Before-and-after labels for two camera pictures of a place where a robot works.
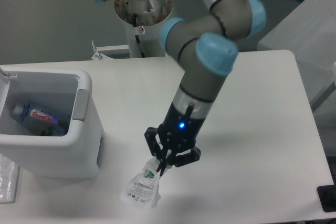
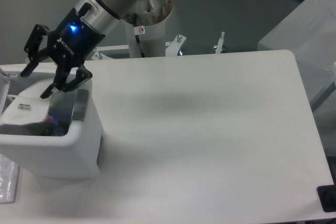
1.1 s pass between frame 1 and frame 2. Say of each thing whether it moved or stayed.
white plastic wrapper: moved
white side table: stayed
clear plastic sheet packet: stayed
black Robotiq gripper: moved
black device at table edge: stayed
